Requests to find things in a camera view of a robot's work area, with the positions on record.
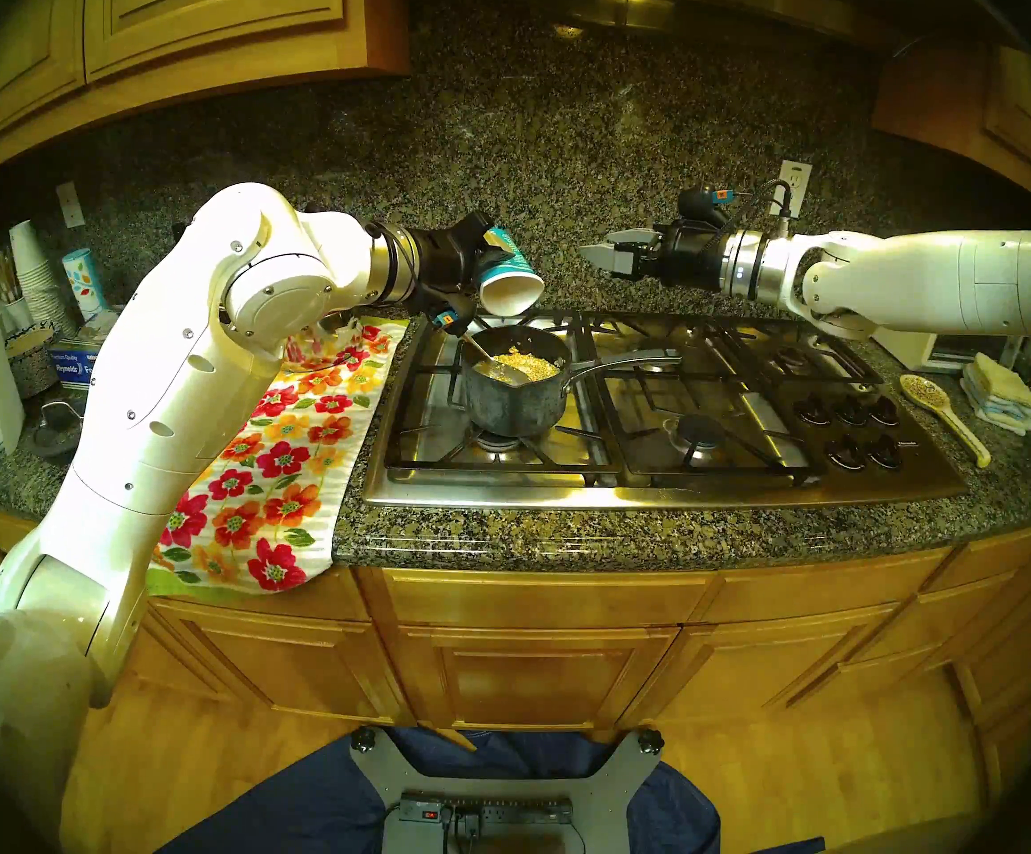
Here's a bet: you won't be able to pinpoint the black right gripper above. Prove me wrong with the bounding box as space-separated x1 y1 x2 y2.
580 221 736 293

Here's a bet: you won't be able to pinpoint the black handled metal spoon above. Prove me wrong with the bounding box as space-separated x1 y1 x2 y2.
462 327 530 388

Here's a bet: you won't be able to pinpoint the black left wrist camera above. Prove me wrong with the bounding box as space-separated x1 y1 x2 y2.
427 290 481 339

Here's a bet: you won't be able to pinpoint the grey power strip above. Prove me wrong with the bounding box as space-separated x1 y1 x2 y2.
398 794 574 828

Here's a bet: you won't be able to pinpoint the glass pot lid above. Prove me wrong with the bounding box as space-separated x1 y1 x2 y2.
31 399 88 462

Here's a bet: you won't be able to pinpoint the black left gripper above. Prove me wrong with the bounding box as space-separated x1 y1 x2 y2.
409 210 505 303

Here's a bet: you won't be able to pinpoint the light blue patterned cup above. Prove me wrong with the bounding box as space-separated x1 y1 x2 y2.
62 248 107 321

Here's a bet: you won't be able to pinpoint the small dark saucepan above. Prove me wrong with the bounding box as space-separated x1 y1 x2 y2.
460 325 684 439

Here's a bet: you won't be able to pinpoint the steel pot with red inside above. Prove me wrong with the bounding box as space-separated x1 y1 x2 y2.
282 317 363 371

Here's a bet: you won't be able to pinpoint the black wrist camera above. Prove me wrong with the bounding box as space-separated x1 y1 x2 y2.
427 290 481 339
677 185 739 226

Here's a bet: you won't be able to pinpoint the stainless steel gas cooktop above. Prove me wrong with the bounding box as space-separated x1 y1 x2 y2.
362 308 970 511

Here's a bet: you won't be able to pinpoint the folded cloth stack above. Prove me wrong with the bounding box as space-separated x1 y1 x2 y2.
960 354 1031 435

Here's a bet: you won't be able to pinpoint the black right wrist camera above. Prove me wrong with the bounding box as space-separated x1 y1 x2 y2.
677 185 739 226

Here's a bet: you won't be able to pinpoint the speckled round container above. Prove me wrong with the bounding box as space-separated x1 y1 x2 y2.
4 327 58 399

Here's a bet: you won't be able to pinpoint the dark blue cloth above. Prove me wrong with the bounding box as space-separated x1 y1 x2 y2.
160 726 828 854

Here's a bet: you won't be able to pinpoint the white blue oatmeal paper cup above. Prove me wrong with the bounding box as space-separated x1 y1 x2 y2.
477 227 546 319

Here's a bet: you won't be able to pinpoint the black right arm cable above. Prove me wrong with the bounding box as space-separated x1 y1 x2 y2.
729 178 797 239

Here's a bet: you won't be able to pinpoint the white wall outlet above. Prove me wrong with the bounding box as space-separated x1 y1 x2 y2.
769 160 813 219

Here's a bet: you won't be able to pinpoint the white countertop appliance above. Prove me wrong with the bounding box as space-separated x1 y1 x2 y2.
871 327 1028 373

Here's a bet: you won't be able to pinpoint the wooden lower cabinets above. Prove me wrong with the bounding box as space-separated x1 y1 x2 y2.
0 496 1031 773

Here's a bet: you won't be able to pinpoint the yellow ceramic spoon rest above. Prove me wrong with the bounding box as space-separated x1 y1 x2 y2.
900 375 992 469

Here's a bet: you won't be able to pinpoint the stack of white paper cups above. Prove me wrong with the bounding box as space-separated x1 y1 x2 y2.
7 219 79 333

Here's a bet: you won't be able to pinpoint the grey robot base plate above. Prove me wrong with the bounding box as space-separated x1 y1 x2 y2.
351 726 666 854

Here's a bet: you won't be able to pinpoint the wooden upper cabinet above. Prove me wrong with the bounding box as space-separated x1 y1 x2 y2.
0 0 410 195
871 34 1031 204

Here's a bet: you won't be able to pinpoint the floral kitchen towel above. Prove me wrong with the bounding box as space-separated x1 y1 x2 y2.
146 317 410 595

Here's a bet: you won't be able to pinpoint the black cast iron grate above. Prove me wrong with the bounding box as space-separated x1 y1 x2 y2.
384 310 616 472
587 314 823 488
773 327 886 392

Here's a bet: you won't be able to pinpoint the blue foil box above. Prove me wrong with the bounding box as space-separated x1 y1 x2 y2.
48 341 116 391

